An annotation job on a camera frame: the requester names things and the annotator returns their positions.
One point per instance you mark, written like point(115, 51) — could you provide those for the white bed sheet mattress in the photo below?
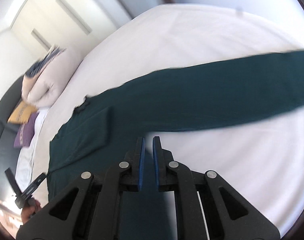
point(262, 160)

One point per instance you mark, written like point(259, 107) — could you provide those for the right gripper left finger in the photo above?
point(90, 206)

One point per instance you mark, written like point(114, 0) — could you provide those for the person's left hand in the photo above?
point(28, 211)

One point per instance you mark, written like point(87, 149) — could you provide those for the white wardrobe with handles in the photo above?
point(33, 26)

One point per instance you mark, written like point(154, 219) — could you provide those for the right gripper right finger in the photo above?
point(206, 205)

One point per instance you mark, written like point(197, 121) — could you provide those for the dark grey padded headboard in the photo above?
point(8, 131)

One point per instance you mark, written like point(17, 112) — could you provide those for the folded beige duvet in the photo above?
point(47, 78)

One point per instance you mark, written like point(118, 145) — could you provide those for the white pillow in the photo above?
point(33, 160)

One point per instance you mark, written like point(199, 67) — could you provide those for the purple patterned cushion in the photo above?
point(26, 132)

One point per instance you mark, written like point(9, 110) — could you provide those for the dark green knit sweater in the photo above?
point(215, 95)

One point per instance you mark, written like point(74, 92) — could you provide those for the yellow patterned cushion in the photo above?
point(22, 113)

